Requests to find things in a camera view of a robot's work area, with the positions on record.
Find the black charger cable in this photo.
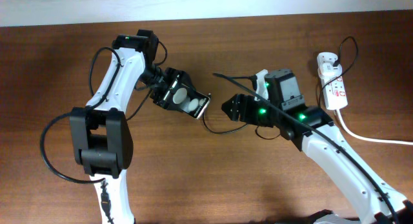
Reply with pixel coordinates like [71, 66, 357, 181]
[201, 36, 359, 141]

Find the black smartphone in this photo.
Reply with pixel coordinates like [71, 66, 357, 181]
[172, 87, 210, 119]

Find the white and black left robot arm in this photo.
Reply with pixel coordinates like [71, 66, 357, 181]
[70, 30, 208, 223]

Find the white charger plug adapter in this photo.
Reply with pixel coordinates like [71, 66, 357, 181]
[319, 63, 342, 77]

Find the white power strip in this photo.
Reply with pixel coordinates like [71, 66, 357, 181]
[317, 52, 348, 110]

